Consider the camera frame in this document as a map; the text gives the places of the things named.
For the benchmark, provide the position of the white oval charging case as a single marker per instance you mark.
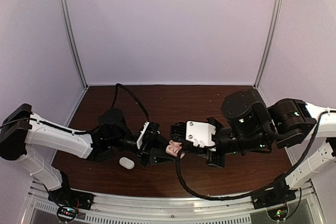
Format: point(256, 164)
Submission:
point(126, 163)

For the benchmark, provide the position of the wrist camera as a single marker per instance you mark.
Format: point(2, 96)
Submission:
point(149, 128)
point(200, 134)

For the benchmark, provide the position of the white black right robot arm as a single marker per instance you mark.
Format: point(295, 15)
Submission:
point(254, 127)

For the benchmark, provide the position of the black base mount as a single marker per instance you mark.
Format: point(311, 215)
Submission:
point(278, 194)
point(69, 197)

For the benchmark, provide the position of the pink earbud charging case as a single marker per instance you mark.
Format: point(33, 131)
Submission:
point(173, 148)

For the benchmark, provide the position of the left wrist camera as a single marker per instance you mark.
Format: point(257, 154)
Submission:
point(149, 128)

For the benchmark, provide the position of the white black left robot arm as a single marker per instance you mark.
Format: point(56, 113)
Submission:
point(23, 129)

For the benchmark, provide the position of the left aluminium corner post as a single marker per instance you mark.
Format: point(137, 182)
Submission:
point(72, 43)

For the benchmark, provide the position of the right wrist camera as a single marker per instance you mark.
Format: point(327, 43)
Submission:
point(200, 134)

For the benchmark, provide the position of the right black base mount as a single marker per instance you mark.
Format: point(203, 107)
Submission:
point(278, 194)

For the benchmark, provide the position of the aluminium front frame rail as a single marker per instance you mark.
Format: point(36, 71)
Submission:
point(107, 208)

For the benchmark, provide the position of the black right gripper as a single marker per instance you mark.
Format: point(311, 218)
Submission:
point(218, 162)

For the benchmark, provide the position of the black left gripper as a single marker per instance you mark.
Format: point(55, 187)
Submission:
point(157, 141)

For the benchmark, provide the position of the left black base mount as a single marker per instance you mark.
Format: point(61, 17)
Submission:
point(69, 197)

